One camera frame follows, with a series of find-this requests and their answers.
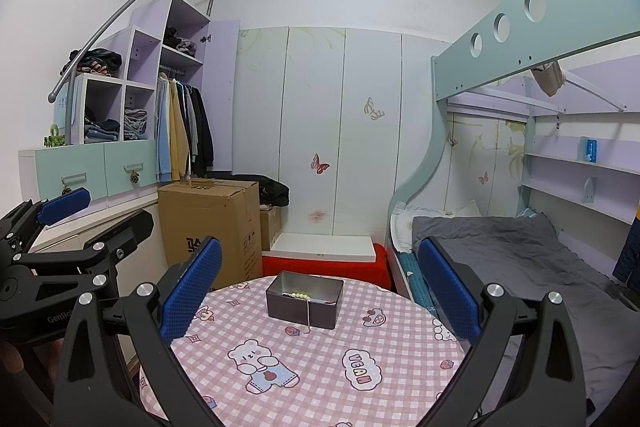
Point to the white pillow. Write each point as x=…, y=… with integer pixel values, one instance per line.
x=430, y=214

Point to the dark folded clothes pile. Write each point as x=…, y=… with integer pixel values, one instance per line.
x=95, y=62

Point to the white board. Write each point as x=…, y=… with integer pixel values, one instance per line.
x=320, y=247

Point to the blue can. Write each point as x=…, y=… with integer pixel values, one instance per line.
x=589, y=149

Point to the folded light jeans stack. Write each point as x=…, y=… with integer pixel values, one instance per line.
x=136, y=124

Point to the purple wall shelves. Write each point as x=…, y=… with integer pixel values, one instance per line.
x=575, y=157

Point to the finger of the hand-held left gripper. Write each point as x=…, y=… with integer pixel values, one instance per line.
x=125, y=232
x=65, y=204

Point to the folded dark jeans stack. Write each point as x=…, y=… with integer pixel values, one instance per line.
x=102, y=129

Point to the black clothes pile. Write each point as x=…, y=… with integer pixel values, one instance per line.
x=272, y=192

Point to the teal drawer cabinet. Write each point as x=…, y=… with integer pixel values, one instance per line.
x=85, y=169

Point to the grey metal tin box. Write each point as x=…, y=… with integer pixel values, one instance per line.
x=320, y=312

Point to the person's left hand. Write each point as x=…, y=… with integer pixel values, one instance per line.
x=10, y=358

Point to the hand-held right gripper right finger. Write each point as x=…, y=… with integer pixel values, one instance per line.
x=450, y=292

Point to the small cardboard box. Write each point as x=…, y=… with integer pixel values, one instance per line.
x=270, y=227

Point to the large cardboard box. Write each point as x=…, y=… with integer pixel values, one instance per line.
x=205, y=212

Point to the pink checked tablecloth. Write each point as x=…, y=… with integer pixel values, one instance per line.
x=320, y=357

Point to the teal bunk bed frame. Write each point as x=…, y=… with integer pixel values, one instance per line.
x=555, y=34

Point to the beige butterfly sticker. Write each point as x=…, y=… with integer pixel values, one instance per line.
x=374, y=109

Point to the row of hanging clothes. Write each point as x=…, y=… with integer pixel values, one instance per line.
x=185, y=127

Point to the grey quilt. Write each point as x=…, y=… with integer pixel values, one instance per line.
x=500, y=242

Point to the green toy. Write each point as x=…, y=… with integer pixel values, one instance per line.
x=54, y=137

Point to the purple shelf cabinet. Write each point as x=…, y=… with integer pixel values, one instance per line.
x=220, y=97

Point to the small butterfly sticker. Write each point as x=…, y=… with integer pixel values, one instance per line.
x=483, y=178

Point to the white sliding wardrobe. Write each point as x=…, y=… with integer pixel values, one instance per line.
x=310, y=107

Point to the beige hanging cloth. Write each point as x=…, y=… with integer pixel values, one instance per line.
x=547, y=79

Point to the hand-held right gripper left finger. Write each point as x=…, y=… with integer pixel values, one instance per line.
x=192, y=292

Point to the pink butterfly sticker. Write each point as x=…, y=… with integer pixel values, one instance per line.
x=319, y=164

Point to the teal bed sheet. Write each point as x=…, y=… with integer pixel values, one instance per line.
x=415, y=277

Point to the dark blue jacket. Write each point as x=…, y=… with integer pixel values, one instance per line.
x=630, y=252

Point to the dark clothes on shelf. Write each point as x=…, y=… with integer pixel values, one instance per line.
x=180, y=42

